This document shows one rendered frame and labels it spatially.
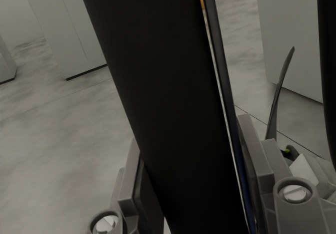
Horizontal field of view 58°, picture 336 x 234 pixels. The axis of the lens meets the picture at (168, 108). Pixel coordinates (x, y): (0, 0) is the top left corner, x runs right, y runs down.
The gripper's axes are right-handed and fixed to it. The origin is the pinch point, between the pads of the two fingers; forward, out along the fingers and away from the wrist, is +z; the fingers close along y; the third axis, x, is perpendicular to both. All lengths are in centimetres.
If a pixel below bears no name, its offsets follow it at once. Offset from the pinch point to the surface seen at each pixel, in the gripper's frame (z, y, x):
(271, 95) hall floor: 279, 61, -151
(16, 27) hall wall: 1053, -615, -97
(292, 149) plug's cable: 46, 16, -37
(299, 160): 40, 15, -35
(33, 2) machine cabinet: 491, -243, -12
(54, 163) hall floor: 232, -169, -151
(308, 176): 35, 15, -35
